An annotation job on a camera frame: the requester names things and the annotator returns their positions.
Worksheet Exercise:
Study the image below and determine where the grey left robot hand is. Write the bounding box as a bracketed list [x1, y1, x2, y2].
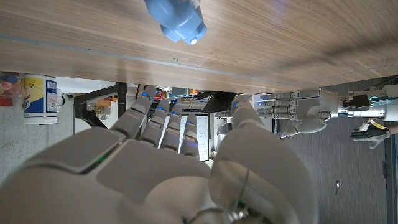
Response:
[254, 88, 340, 139]

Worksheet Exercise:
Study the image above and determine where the black gloved person hand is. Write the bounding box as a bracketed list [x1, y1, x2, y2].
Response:
[350, 126, 392, 150]

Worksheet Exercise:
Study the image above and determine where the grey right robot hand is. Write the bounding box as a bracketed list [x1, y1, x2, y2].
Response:
[0, 85, 320, 224]

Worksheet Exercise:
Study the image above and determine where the blue toy camera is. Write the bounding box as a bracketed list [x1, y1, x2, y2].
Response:
[143, 0, 208, 46]

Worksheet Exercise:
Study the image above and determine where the black computer monitor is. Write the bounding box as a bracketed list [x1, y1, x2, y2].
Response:
[201, 91, 239, 113]

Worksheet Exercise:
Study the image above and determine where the white wipes canister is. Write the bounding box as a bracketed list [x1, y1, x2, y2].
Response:
[23, 73, 59, 126]

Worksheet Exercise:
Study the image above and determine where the whiteboard black frame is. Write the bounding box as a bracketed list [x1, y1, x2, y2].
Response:
[161, 113, 211, 162]

